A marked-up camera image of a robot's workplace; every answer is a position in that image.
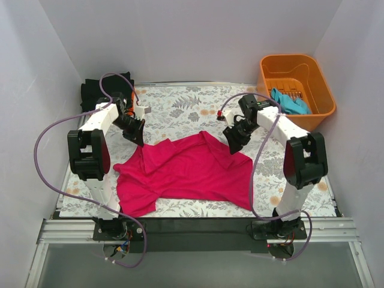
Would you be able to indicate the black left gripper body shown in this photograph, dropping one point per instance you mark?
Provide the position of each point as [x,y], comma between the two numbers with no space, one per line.
[134,128]

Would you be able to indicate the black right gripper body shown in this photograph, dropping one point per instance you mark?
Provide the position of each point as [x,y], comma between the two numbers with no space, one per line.
[235,134]

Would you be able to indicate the pink t shirt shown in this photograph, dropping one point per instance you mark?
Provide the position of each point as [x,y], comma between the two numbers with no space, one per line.
[197,167]

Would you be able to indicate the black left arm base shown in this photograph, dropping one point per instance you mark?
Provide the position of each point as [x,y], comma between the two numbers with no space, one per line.
[117,235]

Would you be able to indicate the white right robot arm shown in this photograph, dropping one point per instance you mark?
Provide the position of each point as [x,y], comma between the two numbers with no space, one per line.
[305,161]

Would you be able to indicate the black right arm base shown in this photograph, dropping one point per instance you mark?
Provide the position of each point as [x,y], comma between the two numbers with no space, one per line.
[276,238]

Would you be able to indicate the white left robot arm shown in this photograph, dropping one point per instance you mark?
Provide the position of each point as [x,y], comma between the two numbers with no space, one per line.
[90,159]

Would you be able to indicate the folded orange t shirt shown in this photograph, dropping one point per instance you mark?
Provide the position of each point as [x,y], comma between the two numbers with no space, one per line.
[132,99]

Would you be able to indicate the folded black t shirt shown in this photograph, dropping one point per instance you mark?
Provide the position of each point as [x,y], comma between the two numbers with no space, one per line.
[113,85]

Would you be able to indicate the teal t shirt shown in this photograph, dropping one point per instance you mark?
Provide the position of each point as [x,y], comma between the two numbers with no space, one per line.
[288,105]

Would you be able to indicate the orange plastic basket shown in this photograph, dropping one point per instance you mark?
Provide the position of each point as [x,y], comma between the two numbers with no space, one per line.
[298,76]

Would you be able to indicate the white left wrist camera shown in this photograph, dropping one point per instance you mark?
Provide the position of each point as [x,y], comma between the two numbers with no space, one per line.
[141,111]

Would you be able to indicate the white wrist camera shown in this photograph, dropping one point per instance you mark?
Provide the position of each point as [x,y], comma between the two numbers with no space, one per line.
[141,111]
[226,116]

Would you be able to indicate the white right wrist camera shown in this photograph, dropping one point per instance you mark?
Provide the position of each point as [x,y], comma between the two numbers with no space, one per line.
[226,116]

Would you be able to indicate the aluminium frame rail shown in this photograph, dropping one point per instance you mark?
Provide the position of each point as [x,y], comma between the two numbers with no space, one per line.
[200,252]

